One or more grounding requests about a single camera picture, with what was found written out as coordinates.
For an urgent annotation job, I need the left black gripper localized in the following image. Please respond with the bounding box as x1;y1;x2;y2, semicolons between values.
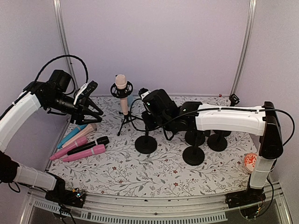
45;91;103;125

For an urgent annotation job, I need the beige pink microphone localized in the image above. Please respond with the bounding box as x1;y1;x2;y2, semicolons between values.
62;124;98;148

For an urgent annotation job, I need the blue microphone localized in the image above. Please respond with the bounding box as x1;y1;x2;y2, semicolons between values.
57;125;87;149

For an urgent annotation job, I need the black microphone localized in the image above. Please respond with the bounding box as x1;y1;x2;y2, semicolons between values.
67;136;109;155

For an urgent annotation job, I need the black tripod shockmount stand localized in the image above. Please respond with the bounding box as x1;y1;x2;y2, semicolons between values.
110;74;142;136

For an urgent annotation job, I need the pink microphone back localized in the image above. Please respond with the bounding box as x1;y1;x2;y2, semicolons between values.
62;144;106;162

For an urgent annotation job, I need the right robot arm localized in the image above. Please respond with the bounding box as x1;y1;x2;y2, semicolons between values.
138;88;283;203

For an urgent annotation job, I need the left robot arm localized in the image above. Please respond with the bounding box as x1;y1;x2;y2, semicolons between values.
0;70;103;203

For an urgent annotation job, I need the light blue cup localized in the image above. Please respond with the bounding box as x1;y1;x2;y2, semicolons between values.
127;94;134;107

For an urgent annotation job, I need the floral table mat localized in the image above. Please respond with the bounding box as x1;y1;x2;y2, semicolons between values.
49;97;257;197

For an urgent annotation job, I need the red white patterned bowl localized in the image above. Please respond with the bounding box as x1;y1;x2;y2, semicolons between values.
243;153;257;174

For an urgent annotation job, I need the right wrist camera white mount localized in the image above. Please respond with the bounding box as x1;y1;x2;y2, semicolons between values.
141;91;151;99

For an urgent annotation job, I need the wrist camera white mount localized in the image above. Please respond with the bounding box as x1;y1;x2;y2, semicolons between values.
73;83;90;105
141;91;151;99

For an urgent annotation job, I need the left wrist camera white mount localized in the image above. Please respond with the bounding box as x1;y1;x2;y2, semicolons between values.
73;83;90;105

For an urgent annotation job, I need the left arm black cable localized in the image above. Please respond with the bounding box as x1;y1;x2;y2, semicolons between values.
34;55;90;87

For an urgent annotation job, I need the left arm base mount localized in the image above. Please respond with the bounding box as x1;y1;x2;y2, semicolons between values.
45;184;86;208

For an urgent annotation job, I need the right aluminium frame post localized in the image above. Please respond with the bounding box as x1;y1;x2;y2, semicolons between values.
230;0;257;95

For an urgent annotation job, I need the aluminium frame post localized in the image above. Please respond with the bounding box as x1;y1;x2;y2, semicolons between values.
53;0;78;97
230;0;257;95

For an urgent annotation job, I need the left aluminium frame post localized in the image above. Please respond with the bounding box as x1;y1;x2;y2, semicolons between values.
53;0;78;97

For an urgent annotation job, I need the front aluminium rail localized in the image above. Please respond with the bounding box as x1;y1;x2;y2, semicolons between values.
20;182;295;224

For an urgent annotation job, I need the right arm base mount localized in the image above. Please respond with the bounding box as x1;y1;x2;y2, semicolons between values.
225;185;266;208

